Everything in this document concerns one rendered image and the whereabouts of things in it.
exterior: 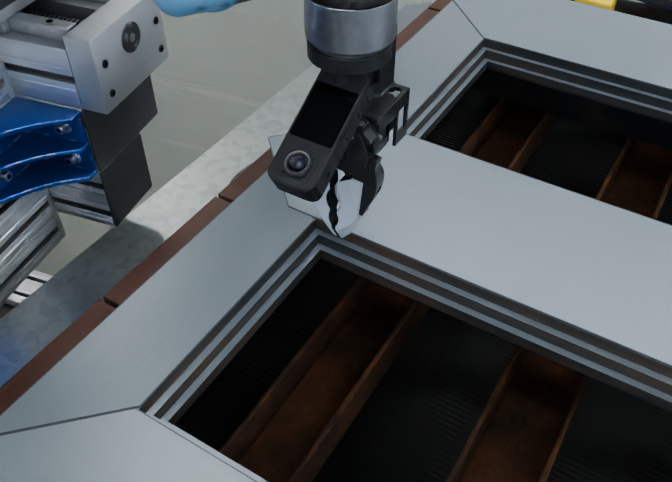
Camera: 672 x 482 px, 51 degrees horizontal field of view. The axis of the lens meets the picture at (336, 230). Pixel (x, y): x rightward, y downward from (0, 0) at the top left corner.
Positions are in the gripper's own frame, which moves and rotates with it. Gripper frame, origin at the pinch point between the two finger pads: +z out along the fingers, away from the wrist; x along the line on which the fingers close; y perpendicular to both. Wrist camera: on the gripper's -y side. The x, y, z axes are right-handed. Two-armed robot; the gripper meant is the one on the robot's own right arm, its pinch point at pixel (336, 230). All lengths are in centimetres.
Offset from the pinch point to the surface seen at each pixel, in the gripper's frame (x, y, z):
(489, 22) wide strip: 4, 50, 1
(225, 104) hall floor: 112, 111, 86
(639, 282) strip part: -27.7, 9.5, 0.7
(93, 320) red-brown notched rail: 15.0, -19.4, 3.6
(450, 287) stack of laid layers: -12.4, 0.8, 2.1
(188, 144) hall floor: 108, 87, 86
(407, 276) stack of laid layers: -8.0, 0.4, 2.6
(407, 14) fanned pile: 27, 71, 14
